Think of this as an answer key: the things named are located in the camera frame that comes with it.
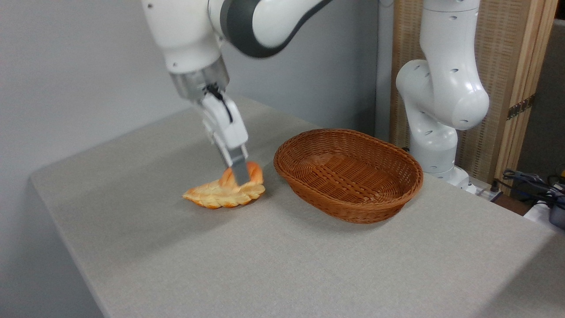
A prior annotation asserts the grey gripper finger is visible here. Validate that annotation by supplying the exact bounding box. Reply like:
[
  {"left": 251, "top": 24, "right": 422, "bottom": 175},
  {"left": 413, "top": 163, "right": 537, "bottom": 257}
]
[
  {"left": 214, "top": 138, "right": 234, "bottom": 169},
  {"left": 226, "top": 144, "right": 252, "bottom": 186}
]

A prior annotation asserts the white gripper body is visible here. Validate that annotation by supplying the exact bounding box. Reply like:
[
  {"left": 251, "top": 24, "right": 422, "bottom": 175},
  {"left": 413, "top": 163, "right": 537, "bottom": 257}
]
[{"left": 200, "top": 91, "right": 249, "bottom": 151}]

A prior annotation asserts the round orange bread roll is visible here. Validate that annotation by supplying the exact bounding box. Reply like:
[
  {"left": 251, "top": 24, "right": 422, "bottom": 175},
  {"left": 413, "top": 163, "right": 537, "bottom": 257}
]
[{"left": 219, "top": 161, "right": 264, "bottom": 187}]

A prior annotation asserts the long braided bread loaf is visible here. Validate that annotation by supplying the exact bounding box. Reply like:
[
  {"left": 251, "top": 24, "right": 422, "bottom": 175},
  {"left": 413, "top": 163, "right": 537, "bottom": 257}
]
[{"left": 183, "top": 178, "right": 266, "bottom": 209}]

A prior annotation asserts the brown oval wicker basket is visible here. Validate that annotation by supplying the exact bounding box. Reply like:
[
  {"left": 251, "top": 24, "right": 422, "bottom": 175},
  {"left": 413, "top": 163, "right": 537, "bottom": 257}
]
[{"left": 273, "top": 129, "right": 424, "bottom": 224}]

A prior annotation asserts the wooden folding screen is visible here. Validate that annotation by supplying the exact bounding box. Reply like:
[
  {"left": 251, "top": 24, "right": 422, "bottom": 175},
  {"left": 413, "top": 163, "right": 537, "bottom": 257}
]
[{"left": 390, "top": 0, "right": 559, "bottom": 196}]

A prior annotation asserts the brass screen hinge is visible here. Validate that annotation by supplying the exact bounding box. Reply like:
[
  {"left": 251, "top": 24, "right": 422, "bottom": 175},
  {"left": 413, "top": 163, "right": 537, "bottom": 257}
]
[{"left": 506, "top": 95, "right": 536, "bottom": 121}]

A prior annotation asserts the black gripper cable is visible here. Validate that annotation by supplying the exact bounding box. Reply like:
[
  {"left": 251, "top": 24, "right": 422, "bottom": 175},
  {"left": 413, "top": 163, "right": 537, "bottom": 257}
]
[{"left": 206, "top": 84, "right": 234, "bottom": 124}]

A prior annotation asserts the black cable bundle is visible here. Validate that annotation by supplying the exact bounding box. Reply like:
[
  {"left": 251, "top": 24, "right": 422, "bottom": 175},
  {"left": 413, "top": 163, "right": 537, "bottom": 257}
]
[{"left": 494, "top": 169, "right": 565, "bottom": 209}]

